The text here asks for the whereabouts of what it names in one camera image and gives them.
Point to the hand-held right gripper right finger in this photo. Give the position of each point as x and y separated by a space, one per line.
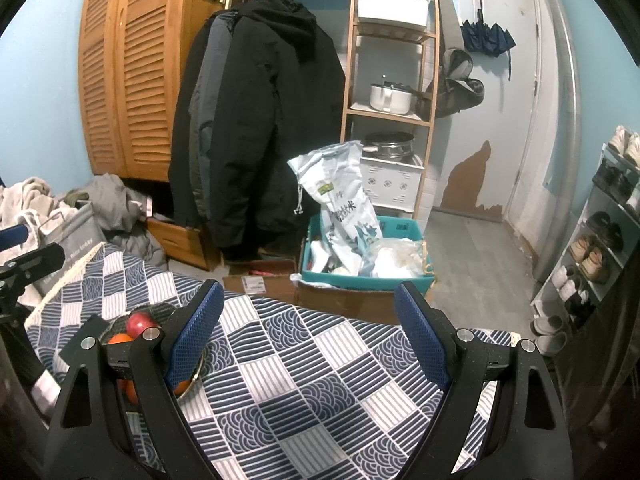
422 335

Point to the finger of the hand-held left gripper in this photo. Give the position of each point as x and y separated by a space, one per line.
37 260
12 237

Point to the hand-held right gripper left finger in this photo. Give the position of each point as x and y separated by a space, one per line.
195 340

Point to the dark green glass plate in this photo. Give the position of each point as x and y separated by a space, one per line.
162 312

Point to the small red tomato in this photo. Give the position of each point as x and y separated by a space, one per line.
181 386

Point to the red apple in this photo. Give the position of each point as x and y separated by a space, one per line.
140 324

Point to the large orange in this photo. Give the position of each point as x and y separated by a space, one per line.
120 338

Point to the grey tote bag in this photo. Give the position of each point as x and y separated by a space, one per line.
75 245

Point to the large cardboard box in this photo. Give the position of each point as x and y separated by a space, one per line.
350 305

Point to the clear plastic bag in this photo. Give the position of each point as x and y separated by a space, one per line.
395 260

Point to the teal plastic basket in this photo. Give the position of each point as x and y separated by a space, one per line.
360 282

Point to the cardboard box with red label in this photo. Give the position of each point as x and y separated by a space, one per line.
270 287

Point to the grey clothes pile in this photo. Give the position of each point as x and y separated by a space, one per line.
110 200

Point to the wooden drawer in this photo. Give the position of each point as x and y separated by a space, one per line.
180 242

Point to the blue patterned tablecloth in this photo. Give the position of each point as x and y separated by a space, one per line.
310 360

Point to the white rice bag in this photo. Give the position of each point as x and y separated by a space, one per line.
345 210

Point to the white lattice basket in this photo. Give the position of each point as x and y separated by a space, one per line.
395 185

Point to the white shoe rack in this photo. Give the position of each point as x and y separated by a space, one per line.
570 222

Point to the group of shoes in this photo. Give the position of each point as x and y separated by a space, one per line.
595 260

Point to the steel pot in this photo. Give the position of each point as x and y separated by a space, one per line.
392 147

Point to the black jacket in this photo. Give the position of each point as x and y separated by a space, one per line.
182 135

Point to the wooden louvered wardrobe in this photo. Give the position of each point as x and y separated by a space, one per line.
140 70

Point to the white cooking pot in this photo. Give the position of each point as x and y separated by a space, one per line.
390 97

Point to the olive hanging bag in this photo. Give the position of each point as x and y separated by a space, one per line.
460 95

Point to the grey jacket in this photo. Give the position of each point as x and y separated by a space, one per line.
210 85

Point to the black hooded coat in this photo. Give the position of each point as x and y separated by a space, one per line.
290 110

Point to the white door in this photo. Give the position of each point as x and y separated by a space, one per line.
500 85

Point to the silver pipe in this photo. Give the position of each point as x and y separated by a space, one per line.
565 110

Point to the grey hanging bag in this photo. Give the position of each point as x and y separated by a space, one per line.
457 62

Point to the wooden shelf rack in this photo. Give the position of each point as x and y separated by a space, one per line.
348 60

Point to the dark blue umbrella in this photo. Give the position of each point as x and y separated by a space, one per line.
485 37

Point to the white storage bin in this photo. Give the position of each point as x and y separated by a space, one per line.
392 10

